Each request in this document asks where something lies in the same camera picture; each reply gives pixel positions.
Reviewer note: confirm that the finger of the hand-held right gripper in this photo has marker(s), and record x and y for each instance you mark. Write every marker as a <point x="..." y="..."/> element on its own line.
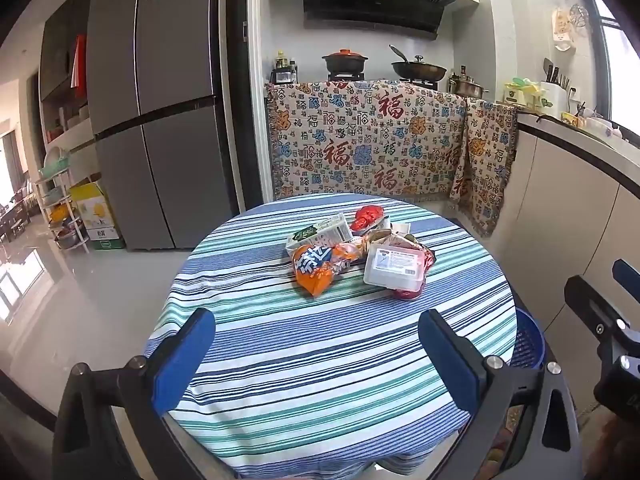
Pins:
<point x="595" y="310"/>
<point x="629" y="282"/>

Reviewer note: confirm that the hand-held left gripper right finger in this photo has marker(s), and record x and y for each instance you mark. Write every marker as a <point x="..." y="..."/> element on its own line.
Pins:
<point x="445" y="360"/>

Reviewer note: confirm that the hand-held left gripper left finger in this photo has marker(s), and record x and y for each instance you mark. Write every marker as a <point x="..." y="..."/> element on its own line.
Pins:
<point x="185" y="360"/>

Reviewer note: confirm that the blue plastic basket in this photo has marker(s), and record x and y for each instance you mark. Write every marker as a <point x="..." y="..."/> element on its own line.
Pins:
<point x="530" y="345"/>

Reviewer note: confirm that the gold foil wrapper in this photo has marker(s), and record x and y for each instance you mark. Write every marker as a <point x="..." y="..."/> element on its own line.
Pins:
<point x="382" y="237"/>

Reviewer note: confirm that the red plastic bag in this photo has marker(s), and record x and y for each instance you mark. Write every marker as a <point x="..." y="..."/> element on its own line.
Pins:
<point x="365" y="217"/>

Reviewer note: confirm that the red foil packet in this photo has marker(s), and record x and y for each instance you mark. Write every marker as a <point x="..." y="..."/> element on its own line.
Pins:
<point x="427" y="260"/>

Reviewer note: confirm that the kitchen counter cabinet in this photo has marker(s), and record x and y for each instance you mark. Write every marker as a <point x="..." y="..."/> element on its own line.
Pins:
<point x="560" y="200"/>

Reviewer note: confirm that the white plastic food container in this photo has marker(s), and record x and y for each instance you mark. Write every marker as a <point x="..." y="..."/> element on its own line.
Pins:
<point x="392" y="265"/>

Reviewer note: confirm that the round striped-cloth table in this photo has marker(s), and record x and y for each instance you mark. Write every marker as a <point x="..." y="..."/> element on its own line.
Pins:
<point x="325" y="360"/>

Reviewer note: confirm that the orange snack packet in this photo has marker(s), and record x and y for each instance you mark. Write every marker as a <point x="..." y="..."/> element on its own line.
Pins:
<point x="312" y="270"/>

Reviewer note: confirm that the yellow cardboard box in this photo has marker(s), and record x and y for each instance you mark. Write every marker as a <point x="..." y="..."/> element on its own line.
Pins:
<point x="95" y="215"/>

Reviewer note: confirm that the white green milk carton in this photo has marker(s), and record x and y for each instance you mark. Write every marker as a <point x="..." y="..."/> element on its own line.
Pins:
<point x="320" y="232"/>

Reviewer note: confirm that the small printed fringed blanket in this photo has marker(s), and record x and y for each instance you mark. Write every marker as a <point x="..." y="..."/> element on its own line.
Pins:
<point x="485" y="160"/>

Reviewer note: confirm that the white storage rack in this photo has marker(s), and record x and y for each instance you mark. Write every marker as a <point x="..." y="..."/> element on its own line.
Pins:
<point x="60" y="200"/>

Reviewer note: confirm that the white knife block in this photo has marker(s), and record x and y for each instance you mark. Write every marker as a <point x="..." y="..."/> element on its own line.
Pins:
<point x="552" y="92"/>

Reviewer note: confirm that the green yellow plastic container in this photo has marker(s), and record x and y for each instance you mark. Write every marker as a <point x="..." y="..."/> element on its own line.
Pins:
<point x="520" y="92"/>

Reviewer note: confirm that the window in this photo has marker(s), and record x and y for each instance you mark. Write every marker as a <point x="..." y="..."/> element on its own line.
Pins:
<point x="617" y="60"/>

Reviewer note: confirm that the large printed fringed blanket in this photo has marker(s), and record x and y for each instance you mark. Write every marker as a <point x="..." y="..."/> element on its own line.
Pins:
<point x="360" y="145"/>

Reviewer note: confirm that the steel pot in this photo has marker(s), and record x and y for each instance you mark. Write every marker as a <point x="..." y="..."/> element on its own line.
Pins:
<point x="467" y="85"/>

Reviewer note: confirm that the hanging metal trivet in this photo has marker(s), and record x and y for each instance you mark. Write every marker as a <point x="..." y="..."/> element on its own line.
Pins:
<point x="579" y="15"/>

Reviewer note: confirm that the black wok with lid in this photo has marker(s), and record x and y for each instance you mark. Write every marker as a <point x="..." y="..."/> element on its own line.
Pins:
<point x="417" y="67"/>

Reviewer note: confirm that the grey refrigerator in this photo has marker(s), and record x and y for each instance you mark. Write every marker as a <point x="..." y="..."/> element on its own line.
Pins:
<point x="165" y="60"/>

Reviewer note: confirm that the condiment bottles rack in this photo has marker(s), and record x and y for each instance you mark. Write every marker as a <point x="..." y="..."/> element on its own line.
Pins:
<point x="284" y="72"/>

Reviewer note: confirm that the red hanging bag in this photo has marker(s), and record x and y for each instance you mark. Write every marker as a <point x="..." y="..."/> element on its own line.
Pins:
<point x="80" y="65"/>

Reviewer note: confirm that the black clay pot orange lid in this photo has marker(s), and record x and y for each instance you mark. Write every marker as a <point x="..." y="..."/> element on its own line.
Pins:
<point x="345" y="62"/>

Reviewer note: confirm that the black range hood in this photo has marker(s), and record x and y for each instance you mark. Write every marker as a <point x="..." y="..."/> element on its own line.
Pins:
<point x="375" y="5"/>

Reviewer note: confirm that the wall shelf cabinet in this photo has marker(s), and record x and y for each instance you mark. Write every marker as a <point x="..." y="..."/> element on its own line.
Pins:
<point x="57" y="70"/>

